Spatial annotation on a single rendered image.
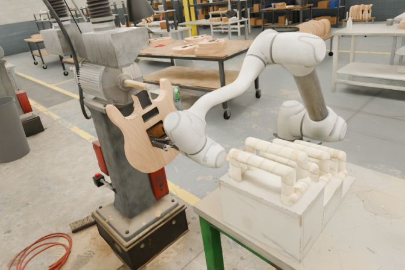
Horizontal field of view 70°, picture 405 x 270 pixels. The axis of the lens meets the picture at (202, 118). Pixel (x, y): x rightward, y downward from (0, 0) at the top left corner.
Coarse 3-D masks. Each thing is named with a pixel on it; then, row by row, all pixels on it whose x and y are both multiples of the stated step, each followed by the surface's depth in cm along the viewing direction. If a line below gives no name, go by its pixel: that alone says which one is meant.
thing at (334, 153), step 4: (296, 140) 115; (300, 140) 114; (300, 144) 113; (304, 144) 112; (308, 144) 112; (312, 144) 111; (316, 148) 109; (320, 148) 108; (324, 148) 107; (328, 148) 107; (332, 148) 107; (328, 152) 106; (332, 152) 105; (336, 152) 104; (340, 152) 104; (344, 152) 104; (332, 156) 105; (336, 156) 104; (340, 156) 103; (344, 156) 103
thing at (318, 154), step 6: (282, 144) 99; (288, 144) 98; (294, 144) 97; (300, 150) 95; (306, 150) 94; (312, 150) 93; (318, 150) 92; (312, 156) 92; (318, 156) 91; (324, 156) 90
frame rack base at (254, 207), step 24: (240, 192) 84; (264, 192) 81; (312, 192) 78; (240, 216) 88; (264, 216) 81; (288, 216) 74; (312, 216) 78; (264, 240) 85; (288, 240) 78; (312, 240) 82
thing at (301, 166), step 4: (300, 160) 77; (304, 160) 76; (296, 164) 78; (300, 164) 77; (304, 164) 77; (296, 168) 79; (300, 168) 78; (304, 168) 77; (296, 172) 79; (300, 172) 78; (304, 172) 78; (296, 176) 80; (300, 176) 78; (304, 176) 78; (296, 180) 80
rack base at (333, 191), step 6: (294, 168) 103; (294, 174) 100; (336, 180) 94; (342, 180) 94; (330, 186) 92; (336, 186) 91; (342, 186) 95; (324, 192) 90; (330, 192) 89; (336, 192) 91; (324, 198) 87; (330, 198) 87; (336, 198) 92; (324, 204) 85; (330, 204) 88; (336, 204) 94; (324, 210) 85; (330, 210) 90; (324, 216) 86; (330, 216) 91; (324, 222) 87
